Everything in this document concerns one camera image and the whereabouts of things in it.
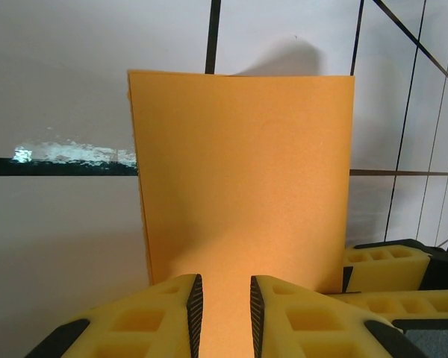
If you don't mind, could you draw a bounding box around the orange cloth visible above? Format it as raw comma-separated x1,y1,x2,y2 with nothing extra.
128,69,355,358

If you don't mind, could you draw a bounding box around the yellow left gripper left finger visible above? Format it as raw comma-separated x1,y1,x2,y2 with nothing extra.
29,273,204,358

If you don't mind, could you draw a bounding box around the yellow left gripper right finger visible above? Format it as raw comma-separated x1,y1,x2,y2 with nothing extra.
249,274,415,358

